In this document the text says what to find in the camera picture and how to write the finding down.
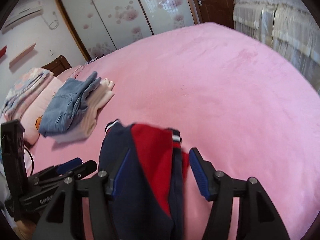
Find red and navy varsity jacket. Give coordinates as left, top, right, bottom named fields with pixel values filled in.
left=99, top=119, right=189, bottom=239

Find left human hand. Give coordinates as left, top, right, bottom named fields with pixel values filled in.
left=14, top=219, right=36, bottom=240

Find folded cream garment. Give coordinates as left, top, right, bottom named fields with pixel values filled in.
left=52, top=79, right=114, bottom=144

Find pink pillow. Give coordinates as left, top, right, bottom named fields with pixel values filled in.
left=12, top=77, right=63, bottom=145

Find folded blue denim jeans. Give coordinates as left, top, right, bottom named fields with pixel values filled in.
left=39, top=71, right=101, bottom=137

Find pink bed blanket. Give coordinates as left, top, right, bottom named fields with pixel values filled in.
left=31, top=23, right=319, bottom=239

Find folded floral quilt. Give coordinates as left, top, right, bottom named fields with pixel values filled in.
left=1, top=68, right=54, bottom=121

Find dark wooden headboard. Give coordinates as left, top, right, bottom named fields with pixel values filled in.
left=42, top=55, right=71, bottom=77

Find floral sliding wardrobe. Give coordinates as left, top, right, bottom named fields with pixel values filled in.
left=56, top=0, right=196, bottom=61

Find white air conditioner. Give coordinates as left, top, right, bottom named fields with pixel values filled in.
left=1, top=0, right=43, bottom=34

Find brown wooden door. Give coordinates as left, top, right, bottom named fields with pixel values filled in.
left=194, top=0, right=235, bottom=29

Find white lace covered furniture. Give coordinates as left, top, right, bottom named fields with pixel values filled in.
left=233, top=0, right=319, bottom=92

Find black cable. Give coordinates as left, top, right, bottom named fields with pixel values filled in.
left=23, top=146, right=35, bottom=178

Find wall shelf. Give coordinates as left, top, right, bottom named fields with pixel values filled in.
left=9, top=43, right=36, bottom=69

